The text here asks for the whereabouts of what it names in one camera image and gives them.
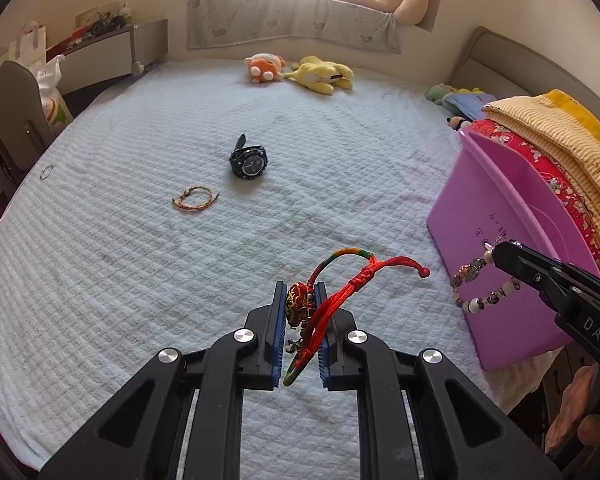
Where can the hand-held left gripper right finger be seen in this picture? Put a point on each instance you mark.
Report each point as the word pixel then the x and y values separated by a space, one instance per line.
pixel 323 375

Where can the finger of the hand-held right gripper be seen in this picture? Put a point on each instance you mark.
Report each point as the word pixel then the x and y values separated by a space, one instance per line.
pixel 525 262

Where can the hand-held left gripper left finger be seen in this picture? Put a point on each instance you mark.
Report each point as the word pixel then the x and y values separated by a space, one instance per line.
pixel 279 335

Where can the purple plastic basin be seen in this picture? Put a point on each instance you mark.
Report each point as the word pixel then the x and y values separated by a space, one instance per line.
pixel 480 240

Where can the person's right hand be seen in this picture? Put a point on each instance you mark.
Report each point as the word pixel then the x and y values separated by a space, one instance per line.
pixel 577 395

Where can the red printed quilt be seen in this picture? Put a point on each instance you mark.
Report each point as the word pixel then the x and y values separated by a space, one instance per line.
pixel 530 160

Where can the yellow striped quilt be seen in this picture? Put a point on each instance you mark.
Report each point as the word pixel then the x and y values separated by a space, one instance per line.
pixel 555 125

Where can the small panda plush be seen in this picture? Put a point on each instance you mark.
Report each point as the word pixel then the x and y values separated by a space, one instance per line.
pixel 459 122

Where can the light blue bedspread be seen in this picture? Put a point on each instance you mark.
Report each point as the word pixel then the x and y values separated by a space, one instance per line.
pixel 130 285

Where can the black wrist watch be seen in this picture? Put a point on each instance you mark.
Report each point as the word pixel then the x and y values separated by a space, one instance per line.
pixel 250 164

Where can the green plush toy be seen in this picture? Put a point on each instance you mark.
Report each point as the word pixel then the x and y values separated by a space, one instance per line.
pixel 437 94

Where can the grey padded headboard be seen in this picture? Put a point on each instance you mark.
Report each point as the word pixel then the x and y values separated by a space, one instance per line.
pixel 520 60

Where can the yellow plush toy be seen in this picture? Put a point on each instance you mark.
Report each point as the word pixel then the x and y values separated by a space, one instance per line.
pixel 317 72

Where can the orange and white plush toy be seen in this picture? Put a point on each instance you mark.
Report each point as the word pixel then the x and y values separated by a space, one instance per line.
pixel 262 69

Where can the grey printed window seat cloth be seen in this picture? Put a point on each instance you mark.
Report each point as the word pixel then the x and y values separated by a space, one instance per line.
pixel 280 20

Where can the grey low cabinet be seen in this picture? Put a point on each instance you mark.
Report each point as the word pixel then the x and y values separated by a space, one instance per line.
pixel 100 60

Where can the white plastic bag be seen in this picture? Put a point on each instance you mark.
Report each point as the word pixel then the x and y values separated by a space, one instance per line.
pixel 50 95

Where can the beige chair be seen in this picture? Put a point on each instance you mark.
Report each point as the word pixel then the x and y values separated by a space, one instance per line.
pixel 10 100

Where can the pile of small trinkets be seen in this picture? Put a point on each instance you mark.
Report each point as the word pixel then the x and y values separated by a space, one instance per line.
pixel 100 20

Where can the white paper bag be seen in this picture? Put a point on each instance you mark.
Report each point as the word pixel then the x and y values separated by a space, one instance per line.
pixel 27 42

